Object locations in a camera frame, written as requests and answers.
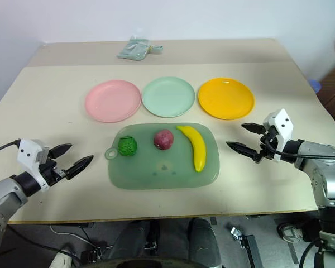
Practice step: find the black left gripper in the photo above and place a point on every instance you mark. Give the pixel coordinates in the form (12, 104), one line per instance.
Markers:
(52, 172)

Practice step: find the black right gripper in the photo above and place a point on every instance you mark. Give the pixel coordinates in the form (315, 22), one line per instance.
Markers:
(265, 148)

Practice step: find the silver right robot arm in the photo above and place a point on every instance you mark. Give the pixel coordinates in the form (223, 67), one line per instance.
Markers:
(321, 173)

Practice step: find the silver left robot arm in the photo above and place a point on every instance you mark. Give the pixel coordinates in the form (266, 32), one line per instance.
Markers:
(5, 195)

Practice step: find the yellow plate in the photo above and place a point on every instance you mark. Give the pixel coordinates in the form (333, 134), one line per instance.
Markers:
(226, 98)

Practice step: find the green toy vegetable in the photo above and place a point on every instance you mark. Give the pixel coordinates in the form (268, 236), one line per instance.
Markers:
(127, 146)

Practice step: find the pink plate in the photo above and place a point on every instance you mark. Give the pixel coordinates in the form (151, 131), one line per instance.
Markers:
(113, 100)

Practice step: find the purple red round fruit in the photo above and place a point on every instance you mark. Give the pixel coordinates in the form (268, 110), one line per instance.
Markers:
(163, 139)

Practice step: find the mint green plate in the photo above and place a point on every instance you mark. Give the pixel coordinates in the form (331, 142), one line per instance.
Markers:
(168, 96)

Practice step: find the yellow banana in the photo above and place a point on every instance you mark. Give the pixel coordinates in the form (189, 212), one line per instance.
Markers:
(198, 148)

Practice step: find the translucent green cutting board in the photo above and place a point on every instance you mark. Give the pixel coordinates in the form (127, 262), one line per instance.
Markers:
(167, 167)

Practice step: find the blue round lid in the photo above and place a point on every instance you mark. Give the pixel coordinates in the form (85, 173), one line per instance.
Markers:
(316, 85)

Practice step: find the brown wooden cabinet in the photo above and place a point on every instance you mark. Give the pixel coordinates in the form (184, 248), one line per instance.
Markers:
(333, 89)

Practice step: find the white shoe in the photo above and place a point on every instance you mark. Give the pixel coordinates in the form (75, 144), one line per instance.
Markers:
(60, 259)

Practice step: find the dark rounded left leg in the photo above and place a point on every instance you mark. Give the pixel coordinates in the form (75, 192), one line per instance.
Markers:
(128, 243)

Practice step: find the dark rounded leg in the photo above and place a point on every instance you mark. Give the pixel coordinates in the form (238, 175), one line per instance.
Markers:
(128, 243)
(202, 243)

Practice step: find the grey sneaker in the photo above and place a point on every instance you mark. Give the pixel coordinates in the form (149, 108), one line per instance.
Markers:
(291, 233)

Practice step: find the black metal stand bar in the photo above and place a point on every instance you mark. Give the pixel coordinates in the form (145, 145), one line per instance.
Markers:
(249, 248)

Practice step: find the dark rounded right leg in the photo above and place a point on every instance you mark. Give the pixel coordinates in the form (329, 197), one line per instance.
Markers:
(202, 243)

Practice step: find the teal packaged cloth bundle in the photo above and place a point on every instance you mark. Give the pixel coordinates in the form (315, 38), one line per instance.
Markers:
(134, 48)

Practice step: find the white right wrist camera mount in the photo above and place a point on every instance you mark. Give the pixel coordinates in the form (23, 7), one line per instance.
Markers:
(282, 131)

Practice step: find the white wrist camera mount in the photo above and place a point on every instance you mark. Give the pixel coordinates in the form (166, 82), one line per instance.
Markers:
(282, 131)
(30, 156)

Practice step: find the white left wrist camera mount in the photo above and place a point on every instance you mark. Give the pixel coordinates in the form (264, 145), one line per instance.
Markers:
(30, 156)

